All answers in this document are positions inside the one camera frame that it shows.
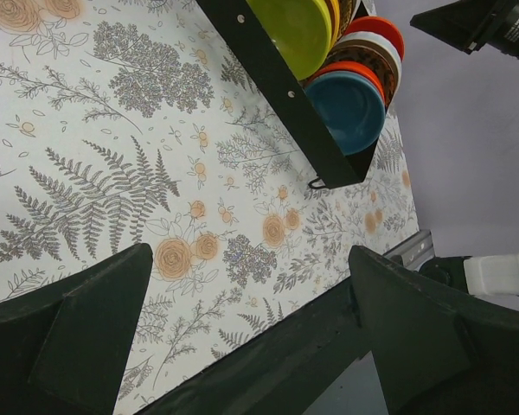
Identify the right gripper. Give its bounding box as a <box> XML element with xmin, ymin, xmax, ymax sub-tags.
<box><xmin>410</xmin><ymin>0</ymin><xmax>519</xmax><ymax>60</ymax></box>

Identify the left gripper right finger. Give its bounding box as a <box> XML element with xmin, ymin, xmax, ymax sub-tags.
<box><xmin>349</xmin><ymin>246</ymin><xmax>519</xmax><ymax>414</ymax></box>

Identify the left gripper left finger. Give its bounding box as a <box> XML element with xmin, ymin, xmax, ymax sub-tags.
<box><xmin>0</xmin><ymin>243</ymin><xmax>152</xmax><ymax>414</ymax></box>

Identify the red orange bowl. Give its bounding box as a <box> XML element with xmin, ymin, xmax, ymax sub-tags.
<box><xmin>344</xmin><ymin>16</ymin><xmax>406</xmax><ymax>61</ymax></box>

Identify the white bowl right row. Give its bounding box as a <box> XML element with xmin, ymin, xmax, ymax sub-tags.
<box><xmin>336</xmin><ymin>31</ymin><xmax>402</xmax><ymax>92</ymax></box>

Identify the brown patterned bowl right row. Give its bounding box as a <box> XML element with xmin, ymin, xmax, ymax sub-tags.
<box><xmin>324</xmin><ymin>41</ymin><xmax>401</xmax><ymax>108</ymax></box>

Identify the orange bowl front right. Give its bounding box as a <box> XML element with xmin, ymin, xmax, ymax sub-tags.
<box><xmin>306</xmin><ymin>61</ymin><xmax>386</xmax><ymax>104</ymax></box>

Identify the yellow orange bowl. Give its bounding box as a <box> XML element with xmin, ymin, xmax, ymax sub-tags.
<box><xmin>325</xmin><ymin>0</ymin><xmax>340</xmax><ymax>48</ymax></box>

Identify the blue bowl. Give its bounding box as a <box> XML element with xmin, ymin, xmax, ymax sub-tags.
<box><xmin>304</xmin><ymin>71</ymin><xmax>386</xmax><ymax>156</ymax></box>

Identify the lime green bowl front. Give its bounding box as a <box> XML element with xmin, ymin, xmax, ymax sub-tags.
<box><xmin>248</xmin><ymin>0</ymin><xmax>332</xmax><ymax>80</ymax></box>

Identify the floral patterned table mat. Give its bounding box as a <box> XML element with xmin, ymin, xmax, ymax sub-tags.
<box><xmin>0</xmin><ymin>1</ymin><xmax>419</xmax><ymax>414</ymax></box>

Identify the aluminium rail frame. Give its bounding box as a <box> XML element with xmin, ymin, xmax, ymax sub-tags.
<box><xmin>383</xmin><ymin>230</ymin><xmax>435</xmax><ymax>271</ymax></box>

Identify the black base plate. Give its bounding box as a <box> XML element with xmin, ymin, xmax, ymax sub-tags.
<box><xmin>141</xmin><ymin>278</ymin><xmax>369</xmax><ymax>414</ymax></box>

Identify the black wire dish rack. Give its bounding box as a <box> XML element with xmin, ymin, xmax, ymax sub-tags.
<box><xmin>197</xmin><ymin>0</ymin><xmax>376</xmax><ymax>190</ymax></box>

